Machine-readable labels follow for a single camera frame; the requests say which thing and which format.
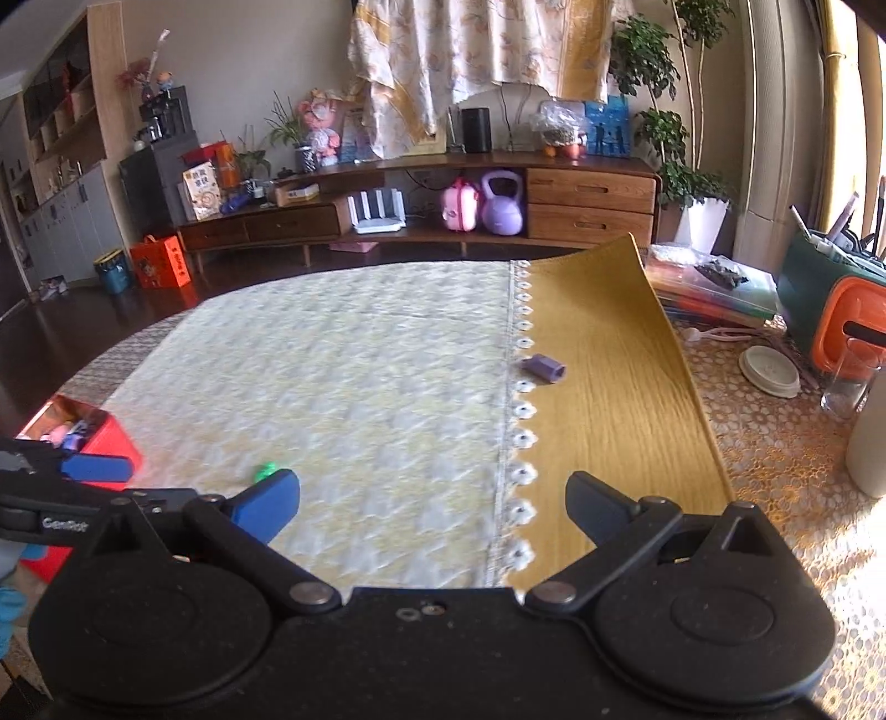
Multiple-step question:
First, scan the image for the stack of books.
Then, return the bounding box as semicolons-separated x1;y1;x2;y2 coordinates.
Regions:
644;244;779;327

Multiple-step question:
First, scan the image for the pink doll figure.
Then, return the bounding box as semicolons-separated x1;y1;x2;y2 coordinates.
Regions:
297;89;341;168

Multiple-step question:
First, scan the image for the bag of fruit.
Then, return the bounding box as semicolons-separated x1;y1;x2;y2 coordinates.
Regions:
530;100;590;161

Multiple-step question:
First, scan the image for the blue picture box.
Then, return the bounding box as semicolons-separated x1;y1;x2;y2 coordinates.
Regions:
584;95;632;159

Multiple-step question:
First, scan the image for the tall green potted plant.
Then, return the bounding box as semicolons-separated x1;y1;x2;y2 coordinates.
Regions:
608;0;734;254

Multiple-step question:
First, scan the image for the wooden tv cabinet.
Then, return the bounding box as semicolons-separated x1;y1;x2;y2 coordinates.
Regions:
179;152;661;264

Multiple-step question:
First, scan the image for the white round lid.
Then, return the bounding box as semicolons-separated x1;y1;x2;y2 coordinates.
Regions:
739;345;800;399

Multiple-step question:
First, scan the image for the black mini fridge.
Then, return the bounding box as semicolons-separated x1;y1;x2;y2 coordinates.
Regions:
119;132;200;239

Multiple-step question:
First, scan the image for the white router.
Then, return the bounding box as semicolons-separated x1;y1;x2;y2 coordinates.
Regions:
347;188;407;235

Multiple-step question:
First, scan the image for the small purple object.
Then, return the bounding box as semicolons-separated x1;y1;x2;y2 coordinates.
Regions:
521;354;566;384

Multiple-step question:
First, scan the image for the blue gloved hand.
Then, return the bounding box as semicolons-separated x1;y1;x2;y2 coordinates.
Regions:
0;540;48;659

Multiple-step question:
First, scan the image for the yellow wood-grain mat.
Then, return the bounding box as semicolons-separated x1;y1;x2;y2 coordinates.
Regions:
506;237;734;591

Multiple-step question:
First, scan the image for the cereal box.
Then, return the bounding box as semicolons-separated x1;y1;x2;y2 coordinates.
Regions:
183;161;222;222

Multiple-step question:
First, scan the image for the white standing air conditioner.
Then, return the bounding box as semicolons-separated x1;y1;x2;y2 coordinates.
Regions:
733;0;826;275

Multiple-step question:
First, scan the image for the blue purple spiky toy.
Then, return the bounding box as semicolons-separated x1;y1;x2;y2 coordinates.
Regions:
61;419;96;453

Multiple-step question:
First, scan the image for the blue trash bin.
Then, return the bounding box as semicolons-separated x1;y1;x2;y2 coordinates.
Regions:
93;249;133;296

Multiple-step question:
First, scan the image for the coffee machine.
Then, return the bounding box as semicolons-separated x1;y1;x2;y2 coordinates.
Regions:
140;85;194;141

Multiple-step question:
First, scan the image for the pink small bottle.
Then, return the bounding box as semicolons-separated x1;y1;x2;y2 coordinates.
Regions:
40;423;72;447

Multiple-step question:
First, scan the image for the pink small case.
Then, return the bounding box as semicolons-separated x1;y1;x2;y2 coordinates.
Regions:
441;177;481;233

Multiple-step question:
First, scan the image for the orange gift bag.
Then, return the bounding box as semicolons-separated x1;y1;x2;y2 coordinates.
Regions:
129;234;190;290

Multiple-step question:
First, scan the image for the purple kettlebell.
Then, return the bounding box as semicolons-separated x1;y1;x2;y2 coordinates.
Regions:
481;169;524;237

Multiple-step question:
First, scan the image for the green orange tissue box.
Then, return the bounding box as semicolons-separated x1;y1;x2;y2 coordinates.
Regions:
776;233;884;375

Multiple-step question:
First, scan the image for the black speaker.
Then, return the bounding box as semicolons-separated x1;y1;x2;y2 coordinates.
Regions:
460;106;493;155

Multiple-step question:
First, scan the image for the quilted cream table mat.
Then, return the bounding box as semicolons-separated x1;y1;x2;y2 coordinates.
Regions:
108;261;536;591

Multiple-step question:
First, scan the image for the floral cloth cover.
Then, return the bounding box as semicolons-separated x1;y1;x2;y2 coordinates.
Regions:
348;0;633;159

